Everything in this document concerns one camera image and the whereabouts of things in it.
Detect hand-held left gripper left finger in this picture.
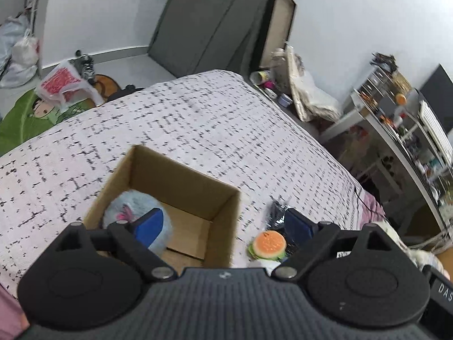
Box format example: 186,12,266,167
58,208,178,280

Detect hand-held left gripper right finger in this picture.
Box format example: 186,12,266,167
271,208,390,280

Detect black crinkled packet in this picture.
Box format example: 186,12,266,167
265,200,312,252

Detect burger plush toy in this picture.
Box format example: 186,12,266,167
247,230,287,262

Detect blue fluffy plush toy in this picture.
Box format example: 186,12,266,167
102,189,173,256

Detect brown cardboard box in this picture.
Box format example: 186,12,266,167
82,144,242,270

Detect pink bed sheet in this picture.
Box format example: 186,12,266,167
354,190,387,228

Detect white black-patterned blanket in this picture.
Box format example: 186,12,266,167
0,69,362,298

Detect white desk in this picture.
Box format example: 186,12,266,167
320,88,453,231

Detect clear plastic bag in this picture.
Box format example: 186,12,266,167
301,71,343,114

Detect patterned tote bag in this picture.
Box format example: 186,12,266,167
285,45,343,122

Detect orange round mat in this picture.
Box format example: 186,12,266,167
94,74,121,106

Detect white keyboard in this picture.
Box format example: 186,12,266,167
419,100,452,166

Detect grey drawer organizer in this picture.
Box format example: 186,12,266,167
353,67,398,111

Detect red and white plastic bag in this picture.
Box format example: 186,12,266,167
35,60,104,111

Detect grey sneakers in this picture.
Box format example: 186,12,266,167
74,50,97,83

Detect woven basket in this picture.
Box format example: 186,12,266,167
391,71,413,95

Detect black monitor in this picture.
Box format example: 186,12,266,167
419,64,453,132

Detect black framed board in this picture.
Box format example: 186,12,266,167
254,0,297,71

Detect grey door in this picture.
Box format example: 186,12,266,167
148,0,274,78

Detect grey plastic bag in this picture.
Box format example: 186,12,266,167
0,14,32,65

